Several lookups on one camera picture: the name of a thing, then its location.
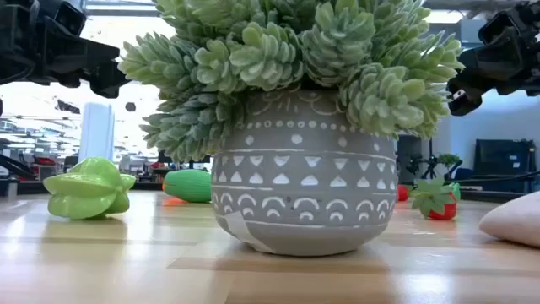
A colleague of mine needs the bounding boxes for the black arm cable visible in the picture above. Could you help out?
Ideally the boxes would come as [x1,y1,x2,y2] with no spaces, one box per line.
[446,170,540,185]

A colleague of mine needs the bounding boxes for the small background potted plant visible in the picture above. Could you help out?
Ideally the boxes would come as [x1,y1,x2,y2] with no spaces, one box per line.
[437,152,463,169]

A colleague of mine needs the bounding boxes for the dark grey background panel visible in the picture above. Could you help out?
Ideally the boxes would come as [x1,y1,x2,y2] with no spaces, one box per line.
[397,133,424,186]

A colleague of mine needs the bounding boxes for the green artificial succulent plant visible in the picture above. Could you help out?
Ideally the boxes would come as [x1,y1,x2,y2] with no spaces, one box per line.
[116,0,466,165]

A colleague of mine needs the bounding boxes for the black background cabinet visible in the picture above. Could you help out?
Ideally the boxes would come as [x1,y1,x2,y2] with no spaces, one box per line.
[473,138,537,177]

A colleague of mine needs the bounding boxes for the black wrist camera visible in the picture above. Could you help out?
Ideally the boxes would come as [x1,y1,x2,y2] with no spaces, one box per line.
[478,6,527,46]
[52,0,89,38]

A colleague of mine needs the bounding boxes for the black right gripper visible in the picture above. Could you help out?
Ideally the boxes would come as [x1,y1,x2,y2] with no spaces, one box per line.
[446,41,532,117]

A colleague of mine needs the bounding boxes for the beige folded cloth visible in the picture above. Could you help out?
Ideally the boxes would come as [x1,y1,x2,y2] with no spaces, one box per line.
[478,190,540,248]

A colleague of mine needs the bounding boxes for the black angular ceiling fixture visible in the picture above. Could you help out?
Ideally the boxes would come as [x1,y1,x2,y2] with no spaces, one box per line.
[56,98,82,116]

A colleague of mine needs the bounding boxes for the white room column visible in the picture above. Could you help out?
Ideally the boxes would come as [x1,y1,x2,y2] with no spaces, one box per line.
[78,102,116,164]

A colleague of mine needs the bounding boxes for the white tape strip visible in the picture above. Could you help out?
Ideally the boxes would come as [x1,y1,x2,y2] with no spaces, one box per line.
[222,209,276,255]

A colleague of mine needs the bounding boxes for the black background tripod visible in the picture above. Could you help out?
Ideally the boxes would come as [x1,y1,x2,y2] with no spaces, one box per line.
[407,138,444,182]

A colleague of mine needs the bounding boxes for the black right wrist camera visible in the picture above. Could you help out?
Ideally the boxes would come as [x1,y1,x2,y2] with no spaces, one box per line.
[478,6,527,46]

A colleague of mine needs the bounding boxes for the black slanted bar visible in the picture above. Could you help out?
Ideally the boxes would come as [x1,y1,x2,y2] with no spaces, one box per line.
[0,153,38,182]

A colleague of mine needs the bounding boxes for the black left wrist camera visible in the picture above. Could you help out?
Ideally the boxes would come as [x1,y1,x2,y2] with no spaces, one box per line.
[52,0,89,38]

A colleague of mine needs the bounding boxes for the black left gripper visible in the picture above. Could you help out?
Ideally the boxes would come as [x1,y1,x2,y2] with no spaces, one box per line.
[24,16,130,99]

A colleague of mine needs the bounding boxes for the grey patterned plant pot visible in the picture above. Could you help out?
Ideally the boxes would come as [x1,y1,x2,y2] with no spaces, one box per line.
[209,86,398,258]

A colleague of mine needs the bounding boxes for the green starfruit toy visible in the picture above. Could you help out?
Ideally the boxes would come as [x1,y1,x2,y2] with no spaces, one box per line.
[42,156,137,221]

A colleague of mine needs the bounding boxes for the green ridged vegetable toy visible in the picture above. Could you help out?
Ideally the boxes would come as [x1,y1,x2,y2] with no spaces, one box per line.
[162,169,213,204]

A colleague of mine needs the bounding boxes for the cluttered background office desks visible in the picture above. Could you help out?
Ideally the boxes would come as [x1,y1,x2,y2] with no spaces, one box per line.
[117,149,212,191]

